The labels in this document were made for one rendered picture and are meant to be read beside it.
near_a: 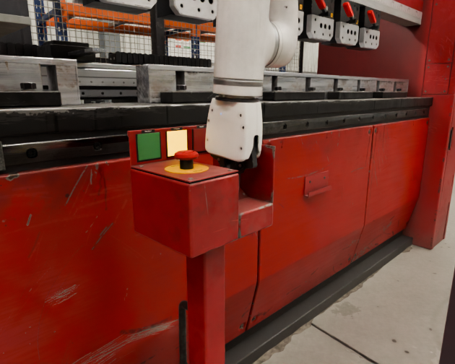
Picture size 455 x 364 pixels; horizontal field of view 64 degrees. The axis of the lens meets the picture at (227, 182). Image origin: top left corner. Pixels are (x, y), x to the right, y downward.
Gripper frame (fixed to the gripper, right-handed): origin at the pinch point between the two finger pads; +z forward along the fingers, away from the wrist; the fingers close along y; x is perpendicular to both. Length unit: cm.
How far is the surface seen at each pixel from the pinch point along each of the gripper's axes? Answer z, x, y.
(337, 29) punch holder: -38, 94, -35
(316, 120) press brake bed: -5, 64, -22
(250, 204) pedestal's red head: 3.1, 1.1, 4.0
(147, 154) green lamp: -5.0, -11.8, -9.3
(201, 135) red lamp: -7.2, 0.9, -9.5
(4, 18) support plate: -24.5, -30.8, -13.2
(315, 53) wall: -60, 623, -371
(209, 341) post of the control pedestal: 29.1, -6.8, 3.5
